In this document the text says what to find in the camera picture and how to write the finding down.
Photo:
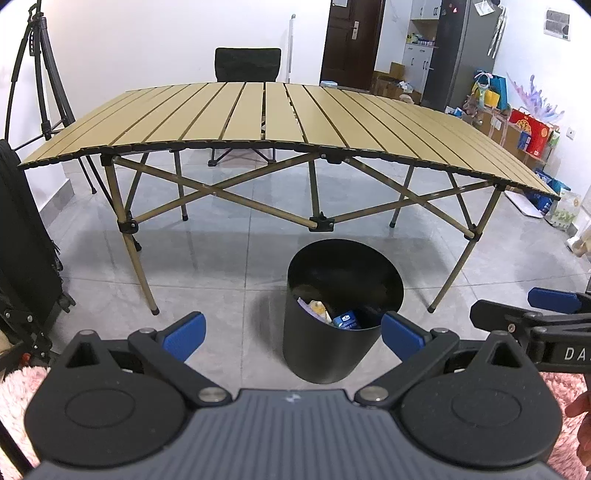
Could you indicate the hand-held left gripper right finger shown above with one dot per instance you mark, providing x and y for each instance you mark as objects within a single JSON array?
[{"x": 401, "y": 334}]

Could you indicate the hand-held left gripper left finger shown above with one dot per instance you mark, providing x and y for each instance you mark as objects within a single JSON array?
[{"x": 184, "y": 334}]

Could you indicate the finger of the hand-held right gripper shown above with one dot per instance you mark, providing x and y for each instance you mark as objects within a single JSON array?
[
  {"x": 485, "y": 314},
  {"x": 551, "y": 299}
]

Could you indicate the blue drink carton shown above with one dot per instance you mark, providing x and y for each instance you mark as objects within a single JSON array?
[{"x": 347, "y": 321}]

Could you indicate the black round trash bin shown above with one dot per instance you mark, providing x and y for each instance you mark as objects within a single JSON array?
[{"x": 323, "y": 360}]

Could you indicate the clear plastic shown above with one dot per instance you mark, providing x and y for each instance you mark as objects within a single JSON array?
[{"x": 318, "y": 309}]

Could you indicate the purple mesh bag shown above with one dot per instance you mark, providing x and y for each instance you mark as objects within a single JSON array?
[{"x": 302, "y": 303}]

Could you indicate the person's right hand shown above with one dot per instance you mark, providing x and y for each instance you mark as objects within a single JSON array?
[{"x": 579, "y": 406}]

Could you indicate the beige object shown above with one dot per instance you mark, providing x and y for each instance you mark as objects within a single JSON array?
[{"x": 581, "y": 242}]

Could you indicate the white green package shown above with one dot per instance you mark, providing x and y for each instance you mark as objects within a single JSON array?
[{"x": 564, "y": 212}]

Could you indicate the flat white board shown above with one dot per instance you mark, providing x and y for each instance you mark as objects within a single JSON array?
[{"x": 524, "y": 205}]

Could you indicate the blue package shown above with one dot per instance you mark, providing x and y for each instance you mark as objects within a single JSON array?
[{"x": 547, "y": 201}]

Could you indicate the red gift box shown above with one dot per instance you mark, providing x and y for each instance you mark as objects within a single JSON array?
[{"x": 528, "y": 127}]

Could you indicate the pink fluffy clothing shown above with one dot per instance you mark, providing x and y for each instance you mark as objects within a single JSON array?
[{"x": 21, "y": 397}]

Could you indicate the black suitcase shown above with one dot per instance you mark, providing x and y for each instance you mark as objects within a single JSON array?
[{"x": 23, "y": 254}]

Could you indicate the purple coral decoration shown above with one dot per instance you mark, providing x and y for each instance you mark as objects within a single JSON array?
[{"x": 535, "y": 99}]

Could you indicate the blue and yellow gift bags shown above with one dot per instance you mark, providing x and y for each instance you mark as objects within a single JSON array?
[{"x": 496, "y": 87}]

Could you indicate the tan slatted folding table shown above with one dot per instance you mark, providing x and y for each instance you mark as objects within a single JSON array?
[{"x": 231, "y": 115}]

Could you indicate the small cardboard box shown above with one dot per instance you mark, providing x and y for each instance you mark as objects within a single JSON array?
[{"x": 388, "y": 85}]

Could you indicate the grey refrigerator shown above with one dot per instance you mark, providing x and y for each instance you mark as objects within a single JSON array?
[{"x": 457, "y": 60}]

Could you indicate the white cabinet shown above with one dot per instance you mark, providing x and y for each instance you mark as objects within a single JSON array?
[{"x": 418, "y": 64}]

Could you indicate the light blue round container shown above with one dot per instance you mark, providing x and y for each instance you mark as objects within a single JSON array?
[{"x": 330, "y": 84}]

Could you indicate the dark green folding chair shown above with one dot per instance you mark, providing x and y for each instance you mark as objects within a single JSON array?
[{"x": 247, "y": 64}]

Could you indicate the dark brown door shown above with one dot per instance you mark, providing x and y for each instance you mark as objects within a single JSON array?
[{"x": 341, "y": 50}]

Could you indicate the white pole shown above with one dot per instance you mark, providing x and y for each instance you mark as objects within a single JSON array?
[{"x": 291, "y": 46}]

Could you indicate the black camera tripod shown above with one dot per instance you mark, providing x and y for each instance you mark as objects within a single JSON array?
[{"x": 46, "y": 106}]

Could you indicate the white wall panel box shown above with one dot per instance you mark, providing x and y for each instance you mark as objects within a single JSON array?
[{"x": 557, "y": 24}]

